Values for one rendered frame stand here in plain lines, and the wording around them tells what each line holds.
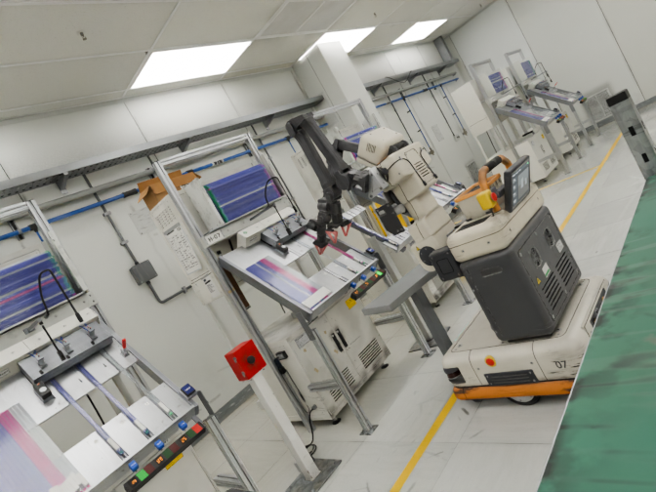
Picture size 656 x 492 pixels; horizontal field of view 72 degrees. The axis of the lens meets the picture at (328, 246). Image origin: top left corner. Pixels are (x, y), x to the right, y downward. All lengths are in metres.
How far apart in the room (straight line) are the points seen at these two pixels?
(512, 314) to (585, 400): 1.62
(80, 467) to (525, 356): 1.75
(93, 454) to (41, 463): 0.16
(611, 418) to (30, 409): 2.08
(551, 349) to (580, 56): 8.11
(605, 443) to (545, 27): 9.60
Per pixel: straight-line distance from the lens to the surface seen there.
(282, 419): 2.46
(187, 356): 4.22
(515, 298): 1.98
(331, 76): 6.05
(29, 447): 2.11
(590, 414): 0.40
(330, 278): 2.71
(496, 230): 1.87
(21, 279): 2.43
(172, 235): 3.11
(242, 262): 2.78
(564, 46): 9.80
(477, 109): 7.00
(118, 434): 2.06
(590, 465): 0.36
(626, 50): 9.66
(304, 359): 2.77
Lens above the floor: 1.17
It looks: 4 degrees down
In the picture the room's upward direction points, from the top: 29 degrees counter-clockwise
